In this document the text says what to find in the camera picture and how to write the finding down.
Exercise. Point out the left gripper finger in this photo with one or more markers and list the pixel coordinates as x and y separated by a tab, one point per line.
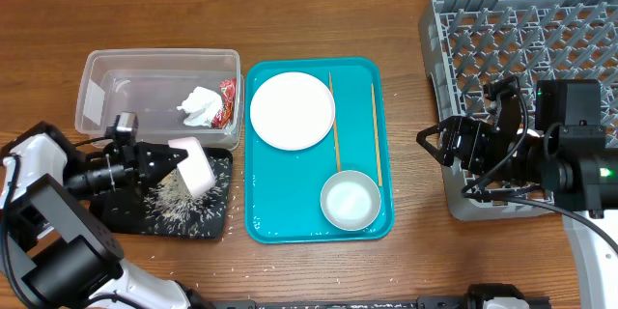
157	181
158	159

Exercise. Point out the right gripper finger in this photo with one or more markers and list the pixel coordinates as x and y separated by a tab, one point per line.
440	152
448	122

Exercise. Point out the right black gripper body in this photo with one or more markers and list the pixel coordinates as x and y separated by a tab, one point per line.
485	149

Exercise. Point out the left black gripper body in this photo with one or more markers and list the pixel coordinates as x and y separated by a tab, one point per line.
124	169

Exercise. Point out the pink bowl with rice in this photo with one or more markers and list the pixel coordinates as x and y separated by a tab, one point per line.
195	170

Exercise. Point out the white tissue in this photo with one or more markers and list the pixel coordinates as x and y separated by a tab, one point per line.
201	107

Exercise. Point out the red snack wrapper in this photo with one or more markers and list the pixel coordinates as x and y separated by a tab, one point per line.
224	116

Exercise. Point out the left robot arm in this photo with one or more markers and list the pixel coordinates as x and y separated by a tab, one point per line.
54	252

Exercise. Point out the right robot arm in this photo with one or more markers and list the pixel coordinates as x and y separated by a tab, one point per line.
556	160

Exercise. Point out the grey dishwasher rack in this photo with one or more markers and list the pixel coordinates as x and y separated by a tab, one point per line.
468	43

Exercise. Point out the black square tray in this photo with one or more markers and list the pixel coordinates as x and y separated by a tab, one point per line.
168	209

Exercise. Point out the right wooden chopstick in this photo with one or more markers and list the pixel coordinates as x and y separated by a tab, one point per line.
376	134

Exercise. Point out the wooden chopstick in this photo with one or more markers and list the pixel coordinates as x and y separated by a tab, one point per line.
334	126
376	134

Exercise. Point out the clear plastic bin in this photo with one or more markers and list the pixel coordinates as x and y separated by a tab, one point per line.
152	83

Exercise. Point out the grey-white bowl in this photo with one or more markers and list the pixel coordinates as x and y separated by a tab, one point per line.
350	200

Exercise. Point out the teal plastic tray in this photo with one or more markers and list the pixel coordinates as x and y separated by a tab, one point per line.
283	188

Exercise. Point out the left wooden chopstick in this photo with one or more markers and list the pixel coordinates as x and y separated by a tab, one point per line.
334	126

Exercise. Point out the white round plate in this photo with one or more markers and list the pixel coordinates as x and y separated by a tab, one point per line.
292	111

